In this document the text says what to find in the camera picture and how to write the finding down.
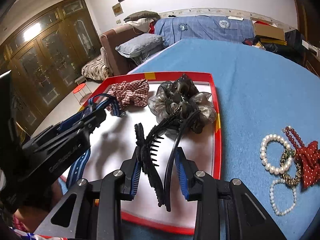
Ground black plastic hair clip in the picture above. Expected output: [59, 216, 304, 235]
[135, 110, 200, 212]

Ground red cardboard box tray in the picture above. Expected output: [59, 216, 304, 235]
[60, 71, 222, 236]

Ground red white plaid scrunchie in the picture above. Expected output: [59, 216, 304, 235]
[107, 79, 149, 110]

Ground grey black organza scrunchie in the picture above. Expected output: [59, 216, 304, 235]
[148, 74, 217, 134]

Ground white pearl bracelet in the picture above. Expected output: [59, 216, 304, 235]
[269, 178, 298, 217]

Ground pearl bracelet with green bead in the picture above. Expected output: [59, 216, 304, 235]
[259, 133, 294, 176]

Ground gold brown bead bracelet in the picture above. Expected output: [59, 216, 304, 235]
[279, 148, 303, 187]

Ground dark red bead bracelet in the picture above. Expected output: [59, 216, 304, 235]
[282, 126, 306, 151]

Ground red polka dot scrunchie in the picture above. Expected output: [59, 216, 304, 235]
[295, 141, 319, 189]

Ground blue striped watch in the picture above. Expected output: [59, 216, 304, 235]
[62, 93, 124, 189]

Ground red round stool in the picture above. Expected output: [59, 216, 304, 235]
[72, 83, 92, 105]

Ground brown armchair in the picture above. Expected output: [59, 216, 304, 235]
[100, 24, 148, 77]

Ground floral patterned cushion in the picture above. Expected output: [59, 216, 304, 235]
[81, 47, 114, 81]

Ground blue bed blanket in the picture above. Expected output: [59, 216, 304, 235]
[60, 37, 320, 240]

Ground wooden glass door wardrobe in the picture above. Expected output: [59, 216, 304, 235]
[1, 0, 101, 135]

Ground grey pillow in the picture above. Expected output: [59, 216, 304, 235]
[116, 33, 163, 58]

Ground blue plaid folded quilt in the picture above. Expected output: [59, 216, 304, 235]
[155, 15, 254, 47]

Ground brown cardboard box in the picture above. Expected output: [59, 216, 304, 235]
[253, 23, 285, 41]

